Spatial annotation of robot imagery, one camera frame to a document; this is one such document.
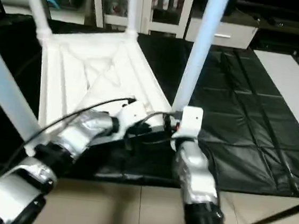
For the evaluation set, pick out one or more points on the white plastic table leg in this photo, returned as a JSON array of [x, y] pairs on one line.
[[199, 47], [2, 86], [132, 8], [35, 3]]

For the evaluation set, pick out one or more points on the white plastic children's table top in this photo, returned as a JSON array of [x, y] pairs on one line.
[[90, 68]]

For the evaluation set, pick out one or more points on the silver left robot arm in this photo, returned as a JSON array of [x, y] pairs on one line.
[[78, 131]]

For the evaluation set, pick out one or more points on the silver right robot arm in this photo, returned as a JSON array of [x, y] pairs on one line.
[[193, 175]]

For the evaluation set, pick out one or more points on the black plastic work mat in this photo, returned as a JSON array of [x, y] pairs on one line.
[[254, 133]]

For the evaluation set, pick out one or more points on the white low drawer unit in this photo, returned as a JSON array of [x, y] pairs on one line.
[[232, 35]]

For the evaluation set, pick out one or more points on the white glass door cabinet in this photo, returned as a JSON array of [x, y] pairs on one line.
[[147, 10]]

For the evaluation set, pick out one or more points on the white side table board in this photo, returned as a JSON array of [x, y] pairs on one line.
[[291, 89]]

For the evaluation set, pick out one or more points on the black metal table leg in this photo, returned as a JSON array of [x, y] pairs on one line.
[[277, 216]]

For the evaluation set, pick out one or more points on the teal plastic object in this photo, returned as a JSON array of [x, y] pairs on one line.
[[52, 1]]

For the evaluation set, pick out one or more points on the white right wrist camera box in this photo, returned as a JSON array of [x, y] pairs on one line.
[[191, 122]]

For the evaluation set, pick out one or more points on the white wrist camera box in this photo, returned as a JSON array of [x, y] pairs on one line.
[[133, 113], [191, 122]]

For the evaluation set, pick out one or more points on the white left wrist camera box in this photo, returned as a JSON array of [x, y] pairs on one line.
[[133, 113]]

